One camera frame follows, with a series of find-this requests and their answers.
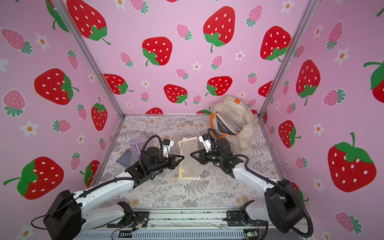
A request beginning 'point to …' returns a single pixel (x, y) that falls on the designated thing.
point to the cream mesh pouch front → (188, 167)
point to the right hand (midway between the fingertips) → (189, 157)
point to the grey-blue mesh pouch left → (125, 159)
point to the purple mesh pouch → (138, 142)
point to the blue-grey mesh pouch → (226, 125)
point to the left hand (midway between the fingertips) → (185, 157)
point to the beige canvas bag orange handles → (232, 119)
